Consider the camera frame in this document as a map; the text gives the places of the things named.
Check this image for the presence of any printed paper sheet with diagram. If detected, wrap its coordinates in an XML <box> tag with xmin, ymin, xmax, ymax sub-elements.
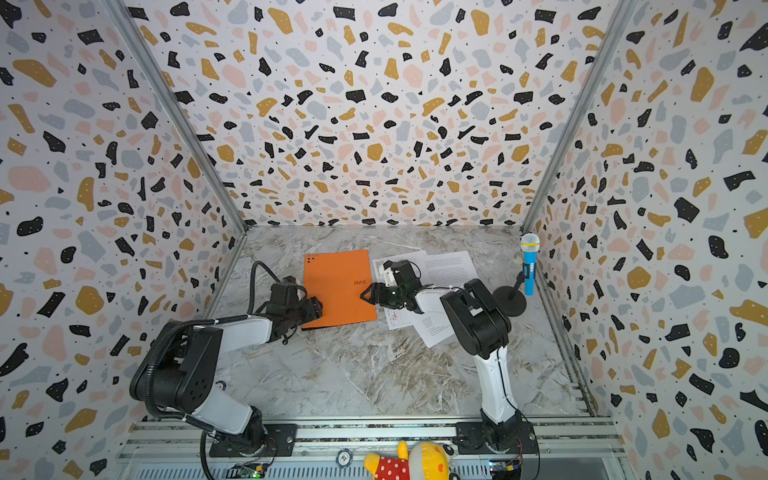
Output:
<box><xmin>373</xmin><ymin>250</ymin><xmax>428</xmax><ymax>330</ymax></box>

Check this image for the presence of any orange folder black inside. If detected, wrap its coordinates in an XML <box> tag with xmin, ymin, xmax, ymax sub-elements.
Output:
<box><xmin>302</xmin><ymin>250</ymin><xmax>377</xmax><ymax>330</ymax></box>

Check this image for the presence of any printed paper sheet top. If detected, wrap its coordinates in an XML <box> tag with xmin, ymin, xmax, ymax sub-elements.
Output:
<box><xmin>417</xmin><ymin>251</ymin><xmax>479</xmax><ymax>287</ymax></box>

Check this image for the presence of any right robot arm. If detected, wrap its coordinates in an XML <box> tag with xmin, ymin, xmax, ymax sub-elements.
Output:
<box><xmin>360</xmin><ymin>260</ymin><xmax>524</xmax><ymax>453</ymax></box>

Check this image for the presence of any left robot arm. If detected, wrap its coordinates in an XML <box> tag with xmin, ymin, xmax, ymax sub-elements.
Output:
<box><xmin>129</xmin><ymin>277</ymin><xmax>323</xmax><ymax>454</ymax></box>

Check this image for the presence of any blue toy microphone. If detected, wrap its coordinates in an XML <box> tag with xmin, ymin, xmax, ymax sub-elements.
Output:
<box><xmin>520</xmin><ymin>233</ymin><xmax>540</xmax><ymax>296</ymax></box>

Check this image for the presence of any yellow red plush toy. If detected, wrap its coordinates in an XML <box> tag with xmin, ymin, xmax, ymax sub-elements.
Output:
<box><xmin>363</xmin><ymin>441</ymin><xmax>460</xmax><ymax>480</ymax></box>

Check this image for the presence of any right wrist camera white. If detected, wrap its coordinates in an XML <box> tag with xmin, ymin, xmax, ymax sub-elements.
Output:
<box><xmin>382</xmin><ymin>260</ymin><xmax>410</xmax><ymax>287</ymax></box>

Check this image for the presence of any black corrugated cable hose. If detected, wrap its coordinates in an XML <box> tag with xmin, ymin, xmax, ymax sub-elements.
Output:
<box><xmin>128</xmin><ymin>260</ymin><xmax>283</xmax><ymax>480</ymax></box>

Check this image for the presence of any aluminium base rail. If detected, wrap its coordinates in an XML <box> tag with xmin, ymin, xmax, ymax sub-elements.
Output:
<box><xmin>115</xmin><ymin>416</ymin><xmax>634</xmax><ymax>479</ymax></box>

